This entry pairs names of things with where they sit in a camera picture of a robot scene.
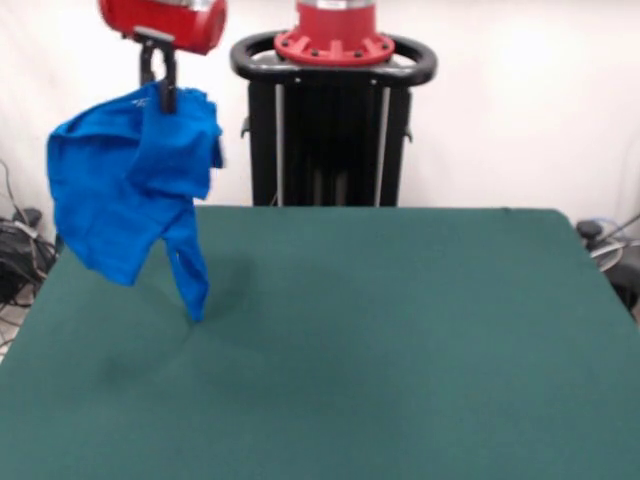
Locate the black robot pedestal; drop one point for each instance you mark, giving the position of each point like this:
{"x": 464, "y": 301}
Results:
{"x": 325, "y": 140}

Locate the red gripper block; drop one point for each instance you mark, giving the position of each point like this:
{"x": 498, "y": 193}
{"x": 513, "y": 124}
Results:
{"x": 165, "y": 20}

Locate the blue printed T-shirt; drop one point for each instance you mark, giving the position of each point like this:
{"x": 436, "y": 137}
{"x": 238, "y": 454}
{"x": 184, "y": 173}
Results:
{"x": 110, "y": 200}

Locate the dark green table cloth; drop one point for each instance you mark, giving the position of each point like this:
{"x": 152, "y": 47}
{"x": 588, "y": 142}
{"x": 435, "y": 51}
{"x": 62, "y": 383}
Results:
{"x": 350, "y": 350}

